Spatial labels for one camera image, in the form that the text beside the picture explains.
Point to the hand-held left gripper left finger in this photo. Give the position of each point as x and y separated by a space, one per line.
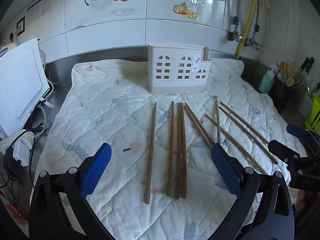
96 170

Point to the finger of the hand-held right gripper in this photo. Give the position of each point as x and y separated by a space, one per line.
282 150
297 131

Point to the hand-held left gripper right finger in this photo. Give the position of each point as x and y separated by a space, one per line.
225 170

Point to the row of wooden chopsticks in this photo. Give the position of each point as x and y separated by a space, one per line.
151 150

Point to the white house-shaped chopstick holder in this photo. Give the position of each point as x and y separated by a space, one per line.
175 53

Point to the person's right hand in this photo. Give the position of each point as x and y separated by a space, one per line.
302 200

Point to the green plastic rack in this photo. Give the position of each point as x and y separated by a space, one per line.
313 115

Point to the black utensil cup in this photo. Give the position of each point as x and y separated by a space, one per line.
281 92

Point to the teal plastic bottle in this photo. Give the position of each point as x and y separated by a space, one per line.
266 81

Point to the white quilted printed mat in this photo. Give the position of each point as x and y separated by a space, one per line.
112 105

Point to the white power strip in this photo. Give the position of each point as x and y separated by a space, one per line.
21 150

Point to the metal pipe valve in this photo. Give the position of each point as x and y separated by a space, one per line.
254 44
236 37

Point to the white countertop appliance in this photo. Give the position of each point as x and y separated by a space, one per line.
20 85

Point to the yellow gas pipe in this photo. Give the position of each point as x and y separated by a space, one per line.
251 20

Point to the white instruction sticker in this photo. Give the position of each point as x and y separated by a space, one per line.
38 11

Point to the black wall socket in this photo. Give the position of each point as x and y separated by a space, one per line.
20 26

